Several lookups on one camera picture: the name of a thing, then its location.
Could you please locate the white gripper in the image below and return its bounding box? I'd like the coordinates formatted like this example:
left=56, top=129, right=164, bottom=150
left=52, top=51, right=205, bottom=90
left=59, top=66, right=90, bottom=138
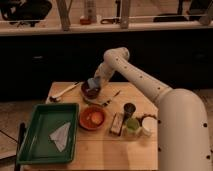
left=94, top=62, right=115, bottom=87

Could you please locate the blue sponge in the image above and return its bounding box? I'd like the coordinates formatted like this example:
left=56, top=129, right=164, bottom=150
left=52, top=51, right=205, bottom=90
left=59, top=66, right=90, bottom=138
left=87, top=77, right=100, bottom=89

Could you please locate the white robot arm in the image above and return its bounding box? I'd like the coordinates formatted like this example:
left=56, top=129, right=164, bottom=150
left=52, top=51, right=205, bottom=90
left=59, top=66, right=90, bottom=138
left=95, top=47, right=213, bottom=171

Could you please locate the dark purple bowl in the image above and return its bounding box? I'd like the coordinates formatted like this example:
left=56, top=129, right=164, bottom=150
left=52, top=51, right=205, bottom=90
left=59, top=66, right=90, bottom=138
left=81, top=82, right=101, bottom=99

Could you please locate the yellow round object in bowl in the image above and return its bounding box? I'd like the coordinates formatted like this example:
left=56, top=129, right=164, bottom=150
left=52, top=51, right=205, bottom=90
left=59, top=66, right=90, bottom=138
left=89, top=112, right=102, bottom=125

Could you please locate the orange bowl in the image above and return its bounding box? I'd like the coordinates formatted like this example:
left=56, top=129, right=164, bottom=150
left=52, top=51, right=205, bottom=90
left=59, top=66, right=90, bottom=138
left=79, top=105, right=106, bottom=131

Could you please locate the wooden block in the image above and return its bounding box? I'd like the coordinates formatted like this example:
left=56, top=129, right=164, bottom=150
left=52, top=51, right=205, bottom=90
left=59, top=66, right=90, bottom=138
left=110, top=113, right=124, bottom=135

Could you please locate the wooden table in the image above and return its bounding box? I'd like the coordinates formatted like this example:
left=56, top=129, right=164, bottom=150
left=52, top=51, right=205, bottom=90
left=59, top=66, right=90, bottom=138
left=23, top=82, right=158, bottom=171

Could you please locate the green cup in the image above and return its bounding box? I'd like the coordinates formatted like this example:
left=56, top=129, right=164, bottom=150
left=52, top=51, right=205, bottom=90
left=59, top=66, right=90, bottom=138
left=124, top=118, right=141, bottom=137

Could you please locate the white cup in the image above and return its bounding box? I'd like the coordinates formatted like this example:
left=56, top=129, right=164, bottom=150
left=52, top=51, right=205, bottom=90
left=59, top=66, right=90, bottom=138
left=142, top=117, right=157, bottom=136

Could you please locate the white folded cloth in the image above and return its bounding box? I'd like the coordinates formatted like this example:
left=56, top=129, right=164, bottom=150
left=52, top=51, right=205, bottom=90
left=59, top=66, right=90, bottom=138
left=49, top=122, right=71, bottom=152

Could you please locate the green plastic tray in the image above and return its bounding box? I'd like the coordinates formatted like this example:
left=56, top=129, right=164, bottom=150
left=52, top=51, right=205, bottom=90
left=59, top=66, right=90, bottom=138
left=17, top=103, right=79, bottom=165

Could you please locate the black office chair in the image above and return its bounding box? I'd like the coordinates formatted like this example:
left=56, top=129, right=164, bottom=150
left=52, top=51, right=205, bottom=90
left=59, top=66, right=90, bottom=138
left=0, top=0, right=52, bottom=27

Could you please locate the dark handled brush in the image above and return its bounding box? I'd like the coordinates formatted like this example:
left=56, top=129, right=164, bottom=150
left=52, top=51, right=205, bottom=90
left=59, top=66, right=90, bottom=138
left=101, top=90, right=121, bottom=107

